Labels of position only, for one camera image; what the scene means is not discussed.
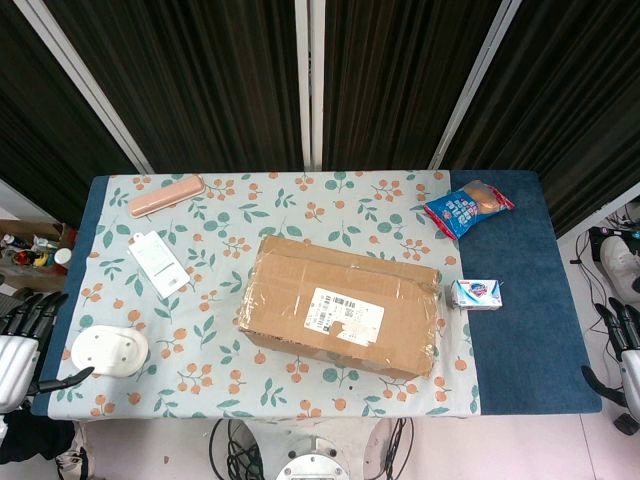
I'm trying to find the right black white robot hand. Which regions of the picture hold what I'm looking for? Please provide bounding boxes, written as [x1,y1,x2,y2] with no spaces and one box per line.
[579,297,640,407]

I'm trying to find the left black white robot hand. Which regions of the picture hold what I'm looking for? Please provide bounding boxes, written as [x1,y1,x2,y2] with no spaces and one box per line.
[0,292,96,414]

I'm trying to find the large brown cardboard box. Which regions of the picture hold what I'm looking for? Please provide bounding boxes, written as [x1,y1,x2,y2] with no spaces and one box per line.
[236,234,442,380]

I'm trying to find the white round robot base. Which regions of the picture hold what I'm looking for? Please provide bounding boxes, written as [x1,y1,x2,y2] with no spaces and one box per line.
[274,434,347,480]

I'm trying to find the black bag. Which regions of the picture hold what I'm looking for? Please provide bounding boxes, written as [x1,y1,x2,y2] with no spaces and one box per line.
[0,408,76,464]

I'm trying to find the white sneaker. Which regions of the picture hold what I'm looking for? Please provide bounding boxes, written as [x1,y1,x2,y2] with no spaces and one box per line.
[598,234,640,292]

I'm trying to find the cardboard box of clutter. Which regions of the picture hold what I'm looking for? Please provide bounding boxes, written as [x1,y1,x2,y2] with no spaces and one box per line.
[0,219,77,292]

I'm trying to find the blue table cover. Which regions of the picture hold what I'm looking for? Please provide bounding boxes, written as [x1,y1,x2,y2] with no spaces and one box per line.
[30,169,604,416]

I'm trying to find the white retail card package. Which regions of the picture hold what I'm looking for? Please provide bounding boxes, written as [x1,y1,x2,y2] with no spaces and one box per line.
[127,231,191,300]

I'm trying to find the white blue soap box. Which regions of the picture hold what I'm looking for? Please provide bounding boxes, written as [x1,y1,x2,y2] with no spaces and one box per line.
[450,278,504,311]

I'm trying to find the pink oblong plastic case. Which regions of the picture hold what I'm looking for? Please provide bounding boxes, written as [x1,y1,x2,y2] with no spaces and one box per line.
[127,174,205,220]

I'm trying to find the blue red snack bag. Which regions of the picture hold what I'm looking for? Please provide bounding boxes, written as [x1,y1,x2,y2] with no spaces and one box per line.
[423,179,515,241]

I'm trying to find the dark ribbed partition panel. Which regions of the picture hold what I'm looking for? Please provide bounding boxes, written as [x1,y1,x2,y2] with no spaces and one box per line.
[322,0,505,172]
[42,0,305,172]
[0,0,142,214]
[442,0,640,239]

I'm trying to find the floral orange fruit tablecloth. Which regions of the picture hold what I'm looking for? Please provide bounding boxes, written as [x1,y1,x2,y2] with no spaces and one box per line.
[52,170,484,420]

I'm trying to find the thin black floor cables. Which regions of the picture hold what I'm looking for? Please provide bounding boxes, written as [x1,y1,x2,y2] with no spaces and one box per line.
[569,207,640,351]

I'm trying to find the black cable bundle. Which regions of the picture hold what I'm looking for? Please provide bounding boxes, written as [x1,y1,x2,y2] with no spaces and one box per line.
[208,418,266,480]

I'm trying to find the white partition post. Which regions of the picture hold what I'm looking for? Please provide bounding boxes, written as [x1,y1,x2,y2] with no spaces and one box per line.
[428,0,522,171]
[293,0,326,172]
[14,0,154,175]

